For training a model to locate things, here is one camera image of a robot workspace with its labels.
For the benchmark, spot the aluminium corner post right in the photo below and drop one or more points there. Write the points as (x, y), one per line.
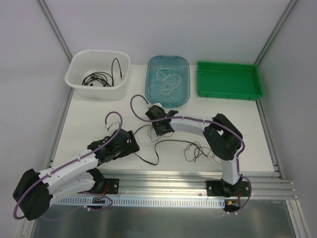
(276, 29)

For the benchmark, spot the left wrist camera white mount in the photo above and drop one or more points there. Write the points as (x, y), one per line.
(108, 126)

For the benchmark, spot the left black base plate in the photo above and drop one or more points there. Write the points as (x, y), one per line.
(108, 186)

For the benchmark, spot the blue translucent plastic container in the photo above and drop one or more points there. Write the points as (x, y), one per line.
(168, 81)

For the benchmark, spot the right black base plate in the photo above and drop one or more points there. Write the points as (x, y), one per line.
(224, 189)

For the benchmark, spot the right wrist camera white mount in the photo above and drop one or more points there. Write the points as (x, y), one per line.
(155, 104)

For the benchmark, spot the aluminium corner post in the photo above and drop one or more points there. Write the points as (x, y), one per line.
(276, 29)
(54, 27)

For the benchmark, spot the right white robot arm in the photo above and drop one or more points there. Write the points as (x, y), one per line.
(223, 138)

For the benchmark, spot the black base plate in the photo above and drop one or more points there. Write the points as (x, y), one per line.
(108, 186)
(224, 189)

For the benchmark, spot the white translucent plastic tub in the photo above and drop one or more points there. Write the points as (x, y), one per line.
(99, 74)

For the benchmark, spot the aluminium mounting rail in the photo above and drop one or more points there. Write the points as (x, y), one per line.
(193, 184)

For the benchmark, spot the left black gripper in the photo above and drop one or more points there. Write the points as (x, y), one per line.
(130, 143)

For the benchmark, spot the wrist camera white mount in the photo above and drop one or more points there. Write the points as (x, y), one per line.
(155, 104)
(108, 126)

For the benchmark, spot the white slotted cable duct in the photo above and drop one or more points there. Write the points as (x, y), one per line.
(143, 202)

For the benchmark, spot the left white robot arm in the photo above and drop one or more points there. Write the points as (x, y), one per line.
(36, 192)

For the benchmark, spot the green plastic tray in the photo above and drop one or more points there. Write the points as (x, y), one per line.
(228, 81)

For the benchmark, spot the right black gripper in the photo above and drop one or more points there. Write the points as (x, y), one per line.
(157, 123)

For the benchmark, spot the aluminium corner post left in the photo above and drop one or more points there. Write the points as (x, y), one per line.
(54, 27)

